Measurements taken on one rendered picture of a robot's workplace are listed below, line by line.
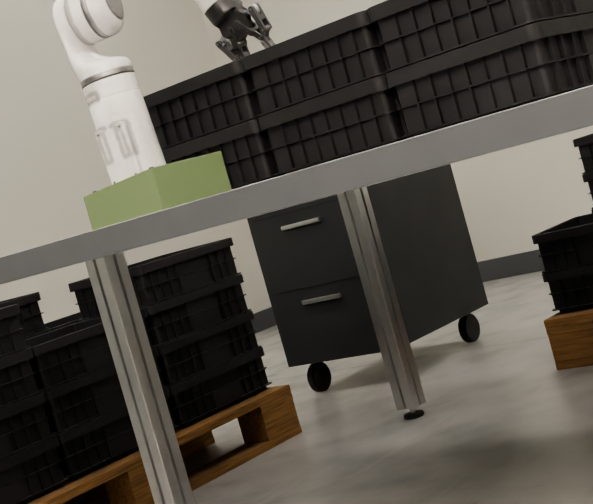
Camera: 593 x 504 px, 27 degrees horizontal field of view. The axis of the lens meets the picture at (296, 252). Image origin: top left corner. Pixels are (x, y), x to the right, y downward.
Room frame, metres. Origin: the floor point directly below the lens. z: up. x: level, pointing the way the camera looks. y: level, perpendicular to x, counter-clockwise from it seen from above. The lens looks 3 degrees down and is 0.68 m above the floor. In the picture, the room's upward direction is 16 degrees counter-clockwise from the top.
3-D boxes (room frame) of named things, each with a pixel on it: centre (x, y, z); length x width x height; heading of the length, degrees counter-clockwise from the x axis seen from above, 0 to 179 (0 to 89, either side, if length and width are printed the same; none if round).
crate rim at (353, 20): (2.31, -0.24, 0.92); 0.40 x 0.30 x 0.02; 137
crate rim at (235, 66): (2.51, -0.02, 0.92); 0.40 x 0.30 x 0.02; 137
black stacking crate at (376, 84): (2.31, -0.24, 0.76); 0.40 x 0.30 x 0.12; 137
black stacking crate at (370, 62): (2.31, -0.24, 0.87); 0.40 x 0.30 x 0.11; 137
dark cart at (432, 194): (4.25, -0.23, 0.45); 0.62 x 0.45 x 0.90; 141
